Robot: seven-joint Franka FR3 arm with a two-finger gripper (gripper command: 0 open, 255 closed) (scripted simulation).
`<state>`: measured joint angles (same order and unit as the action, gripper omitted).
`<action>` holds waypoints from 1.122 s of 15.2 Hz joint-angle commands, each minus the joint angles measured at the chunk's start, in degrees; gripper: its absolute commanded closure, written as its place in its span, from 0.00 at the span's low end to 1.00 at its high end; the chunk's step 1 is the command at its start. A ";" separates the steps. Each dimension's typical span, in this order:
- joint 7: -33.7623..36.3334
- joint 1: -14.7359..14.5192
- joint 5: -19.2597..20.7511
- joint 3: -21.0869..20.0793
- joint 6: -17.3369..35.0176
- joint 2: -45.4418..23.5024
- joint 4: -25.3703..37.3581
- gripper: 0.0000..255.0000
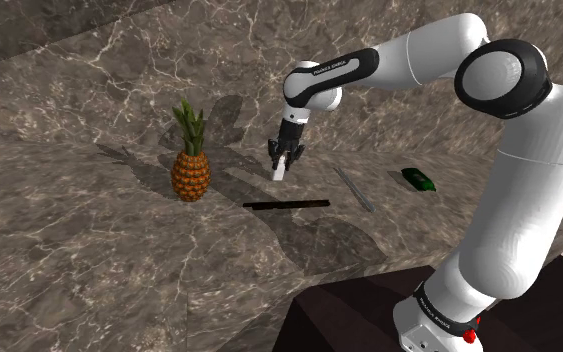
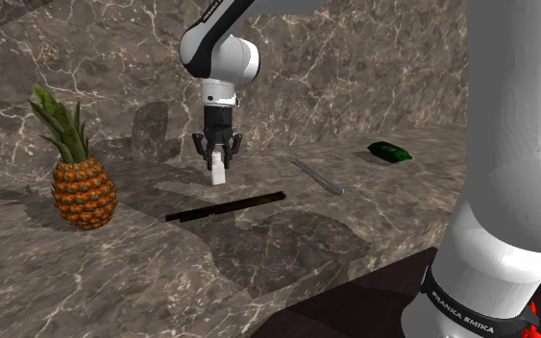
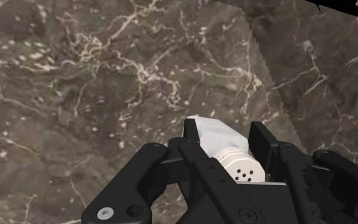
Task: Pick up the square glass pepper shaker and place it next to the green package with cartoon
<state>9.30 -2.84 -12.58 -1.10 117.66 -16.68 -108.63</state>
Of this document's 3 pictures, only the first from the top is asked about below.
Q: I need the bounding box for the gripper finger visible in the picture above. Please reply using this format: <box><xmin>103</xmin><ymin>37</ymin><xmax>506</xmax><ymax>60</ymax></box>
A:
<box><xmin>285</xmin><ymin>144</ymin><xmax>307</xmax><ymax>173</ymax></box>
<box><xmin>267</xmin><ymin>138</ymin><xmax>283</xmax><ymax>170</ymax></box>

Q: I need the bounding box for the small white block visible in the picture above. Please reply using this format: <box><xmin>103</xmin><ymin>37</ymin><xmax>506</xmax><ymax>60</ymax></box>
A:
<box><xmin>271</xmin><ymin>154</ymin><xmax>287</xmax><ymax>183</ymax></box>

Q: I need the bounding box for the long black stick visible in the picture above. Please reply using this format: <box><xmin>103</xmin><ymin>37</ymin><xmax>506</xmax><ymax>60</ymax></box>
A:
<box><xmin>242</xmin><ymin>199</ymin><xmax>331</xmax><ymax>211</ymax></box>

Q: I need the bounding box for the long grey metal bar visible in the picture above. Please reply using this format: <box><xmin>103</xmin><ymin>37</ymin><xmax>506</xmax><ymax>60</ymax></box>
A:
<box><xmin>333</xmin><ymin>167</ymin><xmax>377</xmax><ymax>214</ymax></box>

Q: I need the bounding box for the orange pineapple with green leaves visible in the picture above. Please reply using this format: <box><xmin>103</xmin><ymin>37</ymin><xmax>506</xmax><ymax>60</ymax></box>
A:
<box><xmin>170</xmin><ymin>98</ymin><xmax>212</xmax><ymax>203</ymax></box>

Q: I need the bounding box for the dark green bottle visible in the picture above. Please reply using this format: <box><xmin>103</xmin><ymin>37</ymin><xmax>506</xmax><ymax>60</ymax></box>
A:
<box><xmin>400</xmin><ymin>167</ymin><xmax>437</xmax><ymax>193</ymax></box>

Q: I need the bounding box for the dark robot stand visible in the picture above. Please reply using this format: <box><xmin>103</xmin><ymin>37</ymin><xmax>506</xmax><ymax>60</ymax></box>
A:
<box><xmin>272</xmin><ymin>253</ymin><xmax>563</xmax><ymax>352</ymax></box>

